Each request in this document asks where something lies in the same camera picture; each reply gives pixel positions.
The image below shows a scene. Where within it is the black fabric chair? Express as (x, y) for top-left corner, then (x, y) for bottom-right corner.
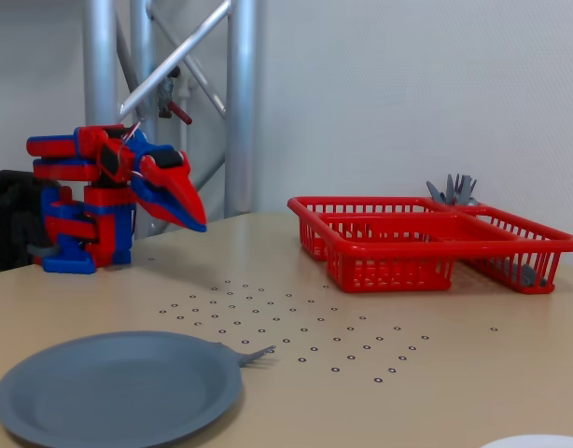
(0, 170), (62, 275)

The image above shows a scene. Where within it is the silver metal truss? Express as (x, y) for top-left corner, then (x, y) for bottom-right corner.
(80, 0), (259, 242)

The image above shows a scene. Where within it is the grey plastic plate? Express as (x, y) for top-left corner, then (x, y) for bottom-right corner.
(0, 329), (245, 448)

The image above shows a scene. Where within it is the red plastic dish basket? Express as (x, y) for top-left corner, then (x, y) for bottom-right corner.
(286, 195), (573, 296)

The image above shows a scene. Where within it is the white plate edge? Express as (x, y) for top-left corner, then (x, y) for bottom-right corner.
(480, 433), (573, 448)

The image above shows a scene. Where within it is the clamp with red handle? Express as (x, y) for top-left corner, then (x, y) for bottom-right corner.
(155, 66), (194, 126)

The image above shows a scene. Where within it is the grey plastic fork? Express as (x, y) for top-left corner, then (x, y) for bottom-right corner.
(455, 175), (479, 206)
(216, 342), (277, 369)

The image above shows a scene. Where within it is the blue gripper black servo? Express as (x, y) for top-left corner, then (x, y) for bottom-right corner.
(126, 132), (207, 233)

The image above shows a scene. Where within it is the grey table clamp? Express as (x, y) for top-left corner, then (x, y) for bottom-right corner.
(27, 243), (62, 263)

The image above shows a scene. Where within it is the red white servo cable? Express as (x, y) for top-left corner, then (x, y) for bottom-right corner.
(118, 119), (144, 181)

